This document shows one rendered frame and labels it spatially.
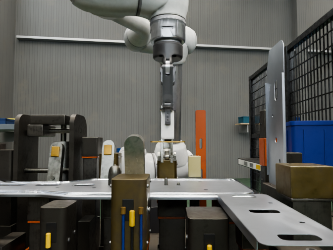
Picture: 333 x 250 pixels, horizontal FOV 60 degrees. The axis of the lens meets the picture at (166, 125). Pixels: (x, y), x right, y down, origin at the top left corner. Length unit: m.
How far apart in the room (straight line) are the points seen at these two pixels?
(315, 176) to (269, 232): 0.26
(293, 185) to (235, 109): 8.60
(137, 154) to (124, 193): 0.09
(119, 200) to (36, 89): 8.53
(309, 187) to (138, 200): 0.32
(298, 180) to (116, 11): 0.54
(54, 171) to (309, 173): 0.66
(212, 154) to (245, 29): 4.06
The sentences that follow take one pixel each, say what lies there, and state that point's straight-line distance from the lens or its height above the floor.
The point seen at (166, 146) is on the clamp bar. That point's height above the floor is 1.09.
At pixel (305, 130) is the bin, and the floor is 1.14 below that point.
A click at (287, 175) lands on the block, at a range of 0.60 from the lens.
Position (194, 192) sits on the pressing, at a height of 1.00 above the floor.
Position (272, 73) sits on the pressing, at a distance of 0.78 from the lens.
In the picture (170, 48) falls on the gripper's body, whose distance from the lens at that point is 0.71.
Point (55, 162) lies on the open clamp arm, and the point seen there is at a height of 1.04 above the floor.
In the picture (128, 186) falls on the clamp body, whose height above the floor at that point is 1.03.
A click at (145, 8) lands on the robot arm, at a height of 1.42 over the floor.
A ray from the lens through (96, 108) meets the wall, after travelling 8.57.
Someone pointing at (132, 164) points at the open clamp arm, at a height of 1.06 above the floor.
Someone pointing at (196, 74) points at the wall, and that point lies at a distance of 8.97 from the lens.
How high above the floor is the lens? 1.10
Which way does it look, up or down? 3 degrees up
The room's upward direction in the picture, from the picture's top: straight up
